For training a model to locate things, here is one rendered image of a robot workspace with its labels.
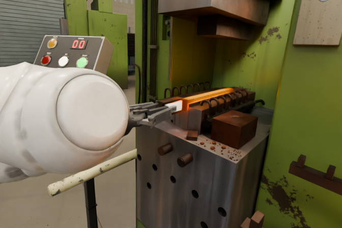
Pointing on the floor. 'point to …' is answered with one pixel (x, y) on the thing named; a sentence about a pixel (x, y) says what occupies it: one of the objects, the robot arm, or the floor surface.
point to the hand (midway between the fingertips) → (171, 106)
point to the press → (96, 20)
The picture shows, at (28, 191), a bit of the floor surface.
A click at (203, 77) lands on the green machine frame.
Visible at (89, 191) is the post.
